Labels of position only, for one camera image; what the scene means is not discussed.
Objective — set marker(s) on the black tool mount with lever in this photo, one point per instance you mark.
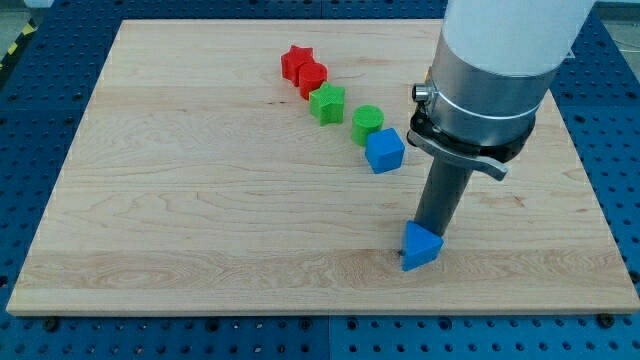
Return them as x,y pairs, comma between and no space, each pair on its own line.
490,160

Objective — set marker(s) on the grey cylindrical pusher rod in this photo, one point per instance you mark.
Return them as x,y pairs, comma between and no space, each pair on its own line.
441,195

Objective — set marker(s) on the blue cube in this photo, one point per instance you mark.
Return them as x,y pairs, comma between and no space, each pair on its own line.
384,150

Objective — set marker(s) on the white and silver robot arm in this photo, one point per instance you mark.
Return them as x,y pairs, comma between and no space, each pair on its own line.
494,62

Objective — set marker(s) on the blue triangle block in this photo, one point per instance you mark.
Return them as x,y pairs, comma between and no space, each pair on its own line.
419,246

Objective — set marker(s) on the green cylinder block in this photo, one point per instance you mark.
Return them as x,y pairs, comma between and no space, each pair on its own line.
366,119

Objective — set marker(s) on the green star block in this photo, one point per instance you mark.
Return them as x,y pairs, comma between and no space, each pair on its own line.
327,103

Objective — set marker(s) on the red cylinder block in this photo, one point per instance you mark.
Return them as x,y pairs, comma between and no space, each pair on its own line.
310,77

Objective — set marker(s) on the red star block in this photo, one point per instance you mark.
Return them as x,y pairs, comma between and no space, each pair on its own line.
293,60

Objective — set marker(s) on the light wooden board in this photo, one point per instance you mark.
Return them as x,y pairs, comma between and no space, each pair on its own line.
198,184

